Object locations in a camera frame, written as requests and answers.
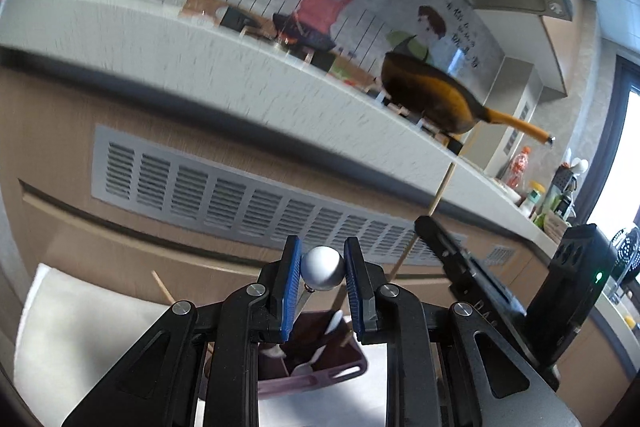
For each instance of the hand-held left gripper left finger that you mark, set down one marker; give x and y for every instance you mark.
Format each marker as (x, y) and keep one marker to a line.
(292, 292)

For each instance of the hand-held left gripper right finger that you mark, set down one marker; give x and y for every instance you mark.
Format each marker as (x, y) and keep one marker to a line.
(352, 292)

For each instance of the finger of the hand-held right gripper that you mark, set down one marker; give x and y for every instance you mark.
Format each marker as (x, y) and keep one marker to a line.
(440, 239)

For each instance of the wooden chopstick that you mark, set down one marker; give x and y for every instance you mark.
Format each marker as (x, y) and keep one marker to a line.
(162, 287)
(430, 212)

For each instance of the metal utensil with white ball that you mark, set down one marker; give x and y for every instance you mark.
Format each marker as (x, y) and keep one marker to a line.
(322, 268)

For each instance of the purple plastic utensil box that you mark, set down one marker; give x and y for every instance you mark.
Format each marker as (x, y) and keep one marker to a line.
(325, 372)

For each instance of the short grey vent grille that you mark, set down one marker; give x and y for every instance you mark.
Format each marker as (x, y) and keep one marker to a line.
(500, 255)

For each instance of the black colander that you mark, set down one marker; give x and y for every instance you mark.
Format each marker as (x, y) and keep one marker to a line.
(629, 254)

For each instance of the yellow cap jar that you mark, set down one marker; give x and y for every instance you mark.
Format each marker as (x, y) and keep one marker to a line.
(532, 199)

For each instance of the long grey vent grille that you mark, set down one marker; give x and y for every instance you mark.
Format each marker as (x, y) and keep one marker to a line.
(250, 202)

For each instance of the black grater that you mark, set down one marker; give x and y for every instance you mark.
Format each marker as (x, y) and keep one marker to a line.
(564, 184)

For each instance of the orange bottle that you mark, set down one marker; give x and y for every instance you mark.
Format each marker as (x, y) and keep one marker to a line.
(519, 167)

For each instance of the cream tablecloth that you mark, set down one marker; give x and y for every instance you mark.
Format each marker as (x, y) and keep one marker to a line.
(100, 347)

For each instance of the grey stone countertop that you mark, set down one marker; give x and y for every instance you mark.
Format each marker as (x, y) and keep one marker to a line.
(200, 72)

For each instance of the wooden kitchen cabinet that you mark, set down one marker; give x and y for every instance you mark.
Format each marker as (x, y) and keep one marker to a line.
(60, 207)

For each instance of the grey louvered wall panel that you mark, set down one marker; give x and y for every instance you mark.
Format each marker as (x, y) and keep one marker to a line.
(517, 127)

